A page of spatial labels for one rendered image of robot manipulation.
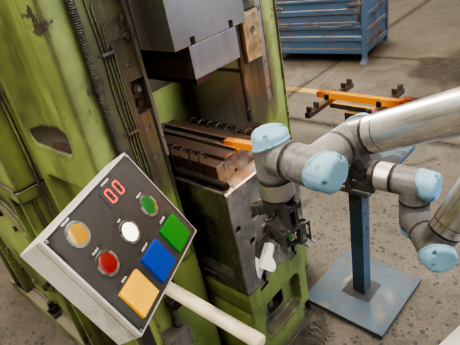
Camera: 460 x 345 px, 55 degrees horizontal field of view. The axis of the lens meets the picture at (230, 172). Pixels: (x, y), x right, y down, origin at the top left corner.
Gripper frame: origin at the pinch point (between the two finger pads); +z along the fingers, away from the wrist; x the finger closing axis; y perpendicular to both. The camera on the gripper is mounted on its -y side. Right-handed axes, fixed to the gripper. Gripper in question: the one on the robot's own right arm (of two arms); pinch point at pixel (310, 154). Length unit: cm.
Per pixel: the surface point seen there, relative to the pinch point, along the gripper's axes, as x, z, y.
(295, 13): 334, 236, 47
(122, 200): -51, 16, -13
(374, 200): 114, 40, 104
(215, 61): -3.0, 26.8, -27.8
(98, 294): -70, 4, -6
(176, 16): -13, 26, -44
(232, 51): 4.8, 26.8, -27.9
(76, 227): -65, 12, -17
